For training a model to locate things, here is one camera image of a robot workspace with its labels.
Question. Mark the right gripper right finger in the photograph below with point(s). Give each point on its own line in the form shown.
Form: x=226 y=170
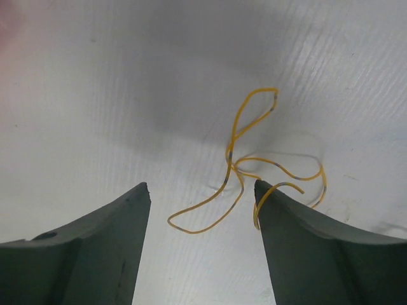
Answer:
x=315 y=259

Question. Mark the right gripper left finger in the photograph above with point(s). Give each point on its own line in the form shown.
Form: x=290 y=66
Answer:
x=92 y=260

